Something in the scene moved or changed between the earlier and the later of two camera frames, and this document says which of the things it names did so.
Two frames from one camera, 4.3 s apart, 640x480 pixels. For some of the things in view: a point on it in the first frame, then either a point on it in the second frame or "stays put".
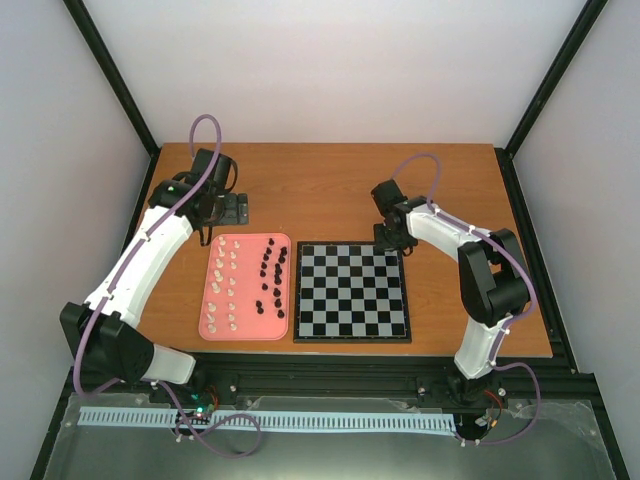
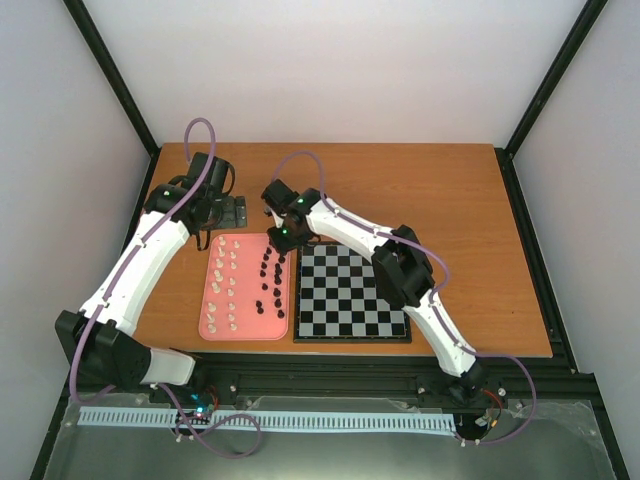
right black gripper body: [392, 241] to [289, 241]
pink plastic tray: [246, 289] stays put
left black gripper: [239, 210] stays put
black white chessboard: [348, 291] stays put
